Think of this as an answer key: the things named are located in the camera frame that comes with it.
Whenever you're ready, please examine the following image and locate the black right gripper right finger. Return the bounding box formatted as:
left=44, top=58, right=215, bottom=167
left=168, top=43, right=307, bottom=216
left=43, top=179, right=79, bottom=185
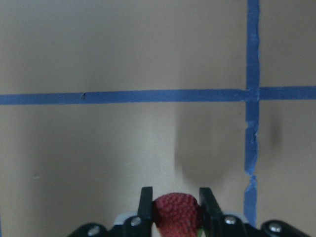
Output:
left=199, top=187, right=222, bottom=226

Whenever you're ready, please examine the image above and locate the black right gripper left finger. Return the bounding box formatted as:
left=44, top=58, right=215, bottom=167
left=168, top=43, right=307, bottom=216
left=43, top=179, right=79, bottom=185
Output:
left=137, top=187, right=153, bottom=226

